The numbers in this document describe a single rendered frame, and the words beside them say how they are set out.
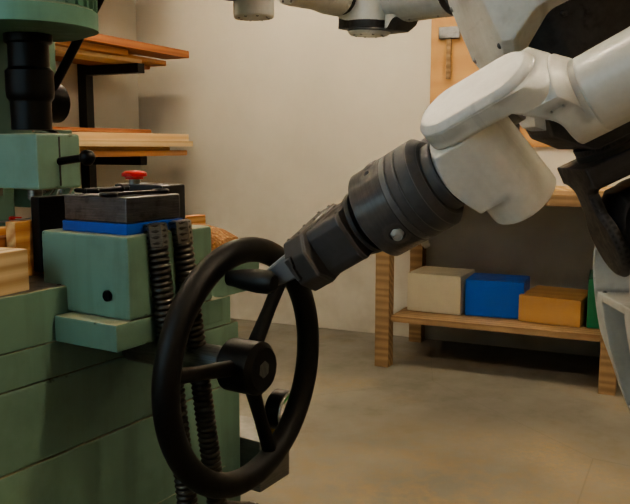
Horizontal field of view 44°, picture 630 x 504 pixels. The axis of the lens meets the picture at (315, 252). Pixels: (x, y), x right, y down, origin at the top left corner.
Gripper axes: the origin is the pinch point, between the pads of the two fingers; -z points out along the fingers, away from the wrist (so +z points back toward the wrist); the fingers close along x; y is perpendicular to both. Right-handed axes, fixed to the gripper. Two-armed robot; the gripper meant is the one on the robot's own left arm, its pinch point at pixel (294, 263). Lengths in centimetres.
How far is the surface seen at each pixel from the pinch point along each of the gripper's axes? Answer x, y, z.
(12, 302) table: -11.4, 13.1, -24.0
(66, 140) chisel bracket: 11.9, 27.0, -25.5
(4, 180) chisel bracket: 7.0, 27.3, -33.7
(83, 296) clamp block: -5.0, 9.4, -21.8
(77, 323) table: -7.7, 7.4, -22.1
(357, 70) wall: 344, 27, -118
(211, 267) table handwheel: -3.8, 4.5, -6.0
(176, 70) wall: 350, 92, -218
